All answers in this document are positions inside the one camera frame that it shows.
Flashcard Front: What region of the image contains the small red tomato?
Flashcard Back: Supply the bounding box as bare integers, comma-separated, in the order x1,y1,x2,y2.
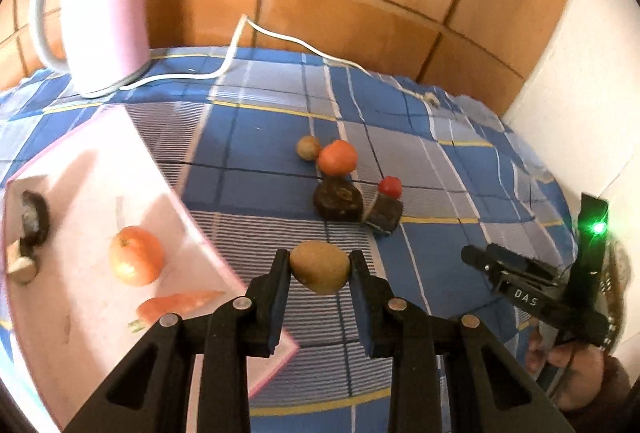
377,176,404,200

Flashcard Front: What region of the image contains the person's right hand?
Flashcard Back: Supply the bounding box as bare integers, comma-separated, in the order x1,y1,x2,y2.
525,328,608,414

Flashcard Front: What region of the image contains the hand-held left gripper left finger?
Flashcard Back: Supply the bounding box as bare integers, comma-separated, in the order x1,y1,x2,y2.
65,249,292,433

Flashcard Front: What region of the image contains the carrot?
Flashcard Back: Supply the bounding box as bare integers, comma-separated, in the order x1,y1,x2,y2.
128,289,226,333

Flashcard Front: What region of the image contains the person's right forearm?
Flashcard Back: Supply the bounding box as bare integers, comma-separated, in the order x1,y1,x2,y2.
597,353,633,414

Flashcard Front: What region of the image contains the pink electric kettle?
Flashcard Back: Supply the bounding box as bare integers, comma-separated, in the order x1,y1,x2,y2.
29,0,151,99

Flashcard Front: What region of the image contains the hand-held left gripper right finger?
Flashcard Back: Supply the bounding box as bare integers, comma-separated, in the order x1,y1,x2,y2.
348,250,576,433

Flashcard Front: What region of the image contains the white tray with pink rim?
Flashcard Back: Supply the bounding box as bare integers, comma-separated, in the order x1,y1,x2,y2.
0,104,301,433

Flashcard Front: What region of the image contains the brown kiwi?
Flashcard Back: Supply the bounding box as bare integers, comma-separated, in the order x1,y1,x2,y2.
290,240,352,295

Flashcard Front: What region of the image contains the white power cable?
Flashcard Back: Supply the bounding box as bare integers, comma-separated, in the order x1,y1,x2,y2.
82,13,441,106

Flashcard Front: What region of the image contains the orange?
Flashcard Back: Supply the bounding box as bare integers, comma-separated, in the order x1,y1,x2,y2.
108,225,166,287
318,140,359,177

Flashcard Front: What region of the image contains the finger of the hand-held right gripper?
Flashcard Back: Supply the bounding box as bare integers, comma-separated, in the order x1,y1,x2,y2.
460,244,506,275
487,243,560,281

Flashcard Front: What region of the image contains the blue plaid cloth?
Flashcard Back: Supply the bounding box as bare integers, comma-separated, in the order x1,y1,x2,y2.
0,46,581,433

